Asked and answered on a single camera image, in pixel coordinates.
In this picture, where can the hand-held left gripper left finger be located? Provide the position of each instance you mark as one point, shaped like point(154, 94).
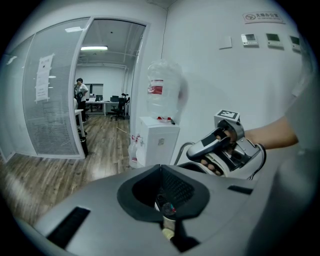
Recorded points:
point(100, 212)

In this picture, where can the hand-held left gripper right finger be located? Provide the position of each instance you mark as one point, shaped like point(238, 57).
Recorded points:
point(237, 212)

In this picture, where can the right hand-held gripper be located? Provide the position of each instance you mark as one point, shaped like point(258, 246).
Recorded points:
point(246, 152)

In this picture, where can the person's right forearm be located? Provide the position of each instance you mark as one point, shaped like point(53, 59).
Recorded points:
point(272, 132)

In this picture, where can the person's right hand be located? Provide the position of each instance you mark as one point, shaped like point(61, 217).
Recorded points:
point(231, 136)

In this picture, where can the white water dispenser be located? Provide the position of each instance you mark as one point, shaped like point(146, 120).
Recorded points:
point(160, 145)

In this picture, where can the clear water jug red label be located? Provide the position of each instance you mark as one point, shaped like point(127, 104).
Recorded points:
point(162, 100)

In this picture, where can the black waste bin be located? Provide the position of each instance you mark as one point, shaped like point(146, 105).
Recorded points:
point(84, 147)

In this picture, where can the plastic-bagged water jug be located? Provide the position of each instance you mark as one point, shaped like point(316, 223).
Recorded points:
point(135, 152)

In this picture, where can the black office chair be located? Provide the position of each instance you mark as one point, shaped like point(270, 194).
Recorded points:
point(120, 107)

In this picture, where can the white office desk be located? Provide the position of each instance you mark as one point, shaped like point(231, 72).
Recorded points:
point(105, 103)
point(79, 112)

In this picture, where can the black computer monitor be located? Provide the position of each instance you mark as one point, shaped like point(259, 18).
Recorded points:
point(114, 98)

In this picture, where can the person's grey shirt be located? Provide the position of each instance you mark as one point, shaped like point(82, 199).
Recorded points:
point(307, 112)

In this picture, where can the white paper notice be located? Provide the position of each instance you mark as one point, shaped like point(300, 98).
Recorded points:
point(44, 77)

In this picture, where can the long ceiling light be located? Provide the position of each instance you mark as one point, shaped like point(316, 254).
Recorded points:
point(94, 48)

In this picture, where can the white wall switch plate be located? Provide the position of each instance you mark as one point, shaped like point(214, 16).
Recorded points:
point(225, 42)

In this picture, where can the white wall thermostat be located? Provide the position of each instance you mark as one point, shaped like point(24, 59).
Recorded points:
point(295, 43)
point(250, 40)
point(274, 40)

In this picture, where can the rectangular wall sign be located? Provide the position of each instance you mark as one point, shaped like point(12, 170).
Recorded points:
point(263, 17)

